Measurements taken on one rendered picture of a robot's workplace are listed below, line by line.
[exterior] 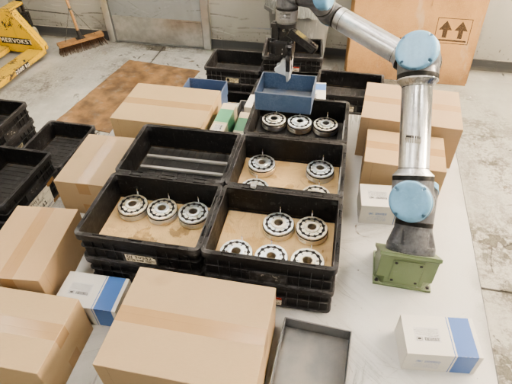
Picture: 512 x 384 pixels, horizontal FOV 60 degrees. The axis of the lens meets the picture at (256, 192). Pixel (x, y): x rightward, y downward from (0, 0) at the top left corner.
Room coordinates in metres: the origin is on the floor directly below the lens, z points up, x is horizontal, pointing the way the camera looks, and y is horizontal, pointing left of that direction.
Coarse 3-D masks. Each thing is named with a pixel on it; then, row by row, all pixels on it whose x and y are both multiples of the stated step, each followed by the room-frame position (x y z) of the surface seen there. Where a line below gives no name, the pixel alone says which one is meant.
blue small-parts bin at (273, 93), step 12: (264, 72) 1.51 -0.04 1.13; (276, 72) 1.50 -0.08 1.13; (264, 84) 1.51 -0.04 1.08; (276, 84) 1.50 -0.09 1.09; (288, 84) 1.49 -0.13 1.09; (300, 84) 1.48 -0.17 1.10; (312, 84) 1.47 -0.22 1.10; (264, 96) 1.36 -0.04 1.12; (276, 96) 1.35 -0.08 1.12; (288, 96) 1.34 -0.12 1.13; (300, 96) 1.33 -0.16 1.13; (312, 96) 1.36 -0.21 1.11; (264, 108) 1.36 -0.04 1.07; (276, 108) 1.35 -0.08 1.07; (288, 108) 1.34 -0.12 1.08; (300, 108) 1.33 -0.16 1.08
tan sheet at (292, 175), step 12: (276, 168) 1.31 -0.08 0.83; (288, 168) 1.31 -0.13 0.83; (300, 168) 1.31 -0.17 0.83; (336, 168) 1.30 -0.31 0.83; (240, 180) 1.25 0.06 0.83; (264, 180) 1.25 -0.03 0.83; (276, 180) 1.25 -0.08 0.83; (288, 180) 1.24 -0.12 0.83; (300, 180) 1.24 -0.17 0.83; (336, 180) 1.24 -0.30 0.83; (336, 192) 1.17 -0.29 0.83
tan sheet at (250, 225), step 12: (228, 216) 1.06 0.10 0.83; (240, 216) 1.06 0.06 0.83; (252, 216) 1.06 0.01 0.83; (264, 216) 1.06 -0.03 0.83; (228, 228) 1.01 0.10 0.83; (240, 228) 1.01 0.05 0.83; (252, 228) 1.01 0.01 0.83; (228, 240) 0.95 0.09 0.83; (252, 240) 0.95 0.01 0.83; (264, 240) 0.95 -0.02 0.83; (288, 240) 0.95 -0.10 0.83; (288, 252) 0.90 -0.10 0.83; (324, 252) 0.89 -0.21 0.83
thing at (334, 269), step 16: (224, 192) 1.08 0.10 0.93; (272, 192) 1.07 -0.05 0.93; (288, 192) 1.07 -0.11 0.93; (208, 240) 0.87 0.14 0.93; (336, 240) 0.86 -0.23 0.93; (208, 256) 0.82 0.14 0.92; (224, 256) 0.81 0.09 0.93; (240, 256) 0.81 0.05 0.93; (256, 256) 0.80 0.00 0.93; (336, 256) 0.80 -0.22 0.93; (320, 272) 0.75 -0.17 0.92; (336, 272) 0.75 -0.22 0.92
